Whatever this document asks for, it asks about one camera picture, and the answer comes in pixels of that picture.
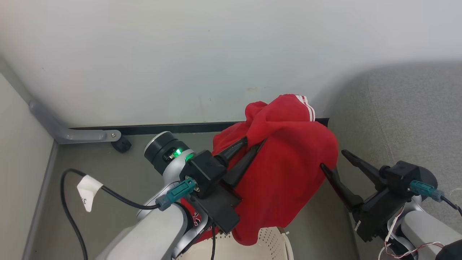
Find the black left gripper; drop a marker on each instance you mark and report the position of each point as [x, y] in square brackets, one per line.
[218, 211]

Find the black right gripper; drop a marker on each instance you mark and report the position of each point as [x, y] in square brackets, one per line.
[379, 213]

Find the red white-striped clothing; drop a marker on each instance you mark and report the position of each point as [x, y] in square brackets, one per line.
[285, 162]

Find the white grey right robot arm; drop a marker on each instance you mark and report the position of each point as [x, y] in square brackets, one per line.
[426, 231]

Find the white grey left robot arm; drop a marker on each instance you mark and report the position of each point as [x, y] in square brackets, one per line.
[158, 231]

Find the cream perforated laundry basket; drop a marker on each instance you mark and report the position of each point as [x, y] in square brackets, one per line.
[267, 245]

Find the grey fabric sofa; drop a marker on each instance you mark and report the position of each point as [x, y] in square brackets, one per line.
[408, 119]

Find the black skirting strip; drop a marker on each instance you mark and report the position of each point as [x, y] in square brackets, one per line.
[162, 128]

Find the black caster wheel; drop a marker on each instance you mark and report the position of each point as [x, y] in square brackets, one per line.
[122, 144]

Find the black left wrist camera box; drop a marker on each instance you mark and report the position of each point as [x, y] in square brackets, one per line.
[205, 171]

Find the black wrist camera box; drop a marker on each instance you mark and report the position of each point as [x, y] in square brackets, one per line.
[404, 177]
[205, 171]

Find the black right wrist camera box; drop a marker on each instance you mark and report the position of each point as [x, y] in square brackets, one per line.
[404, 177]

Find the green left camera connector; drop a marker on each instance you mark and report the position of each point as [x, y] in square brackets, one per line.
[177, 194]

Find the green camera connector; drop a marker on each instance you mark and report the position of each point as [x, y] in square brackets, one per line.
[424, 189]
[177, 194]

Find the green right camera connector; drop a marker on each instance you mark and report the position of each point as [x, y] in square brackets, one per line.
[424, 189]

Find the grey metal leg bracket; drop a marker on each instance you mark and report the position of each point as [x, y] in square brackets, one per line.
[72, 135]

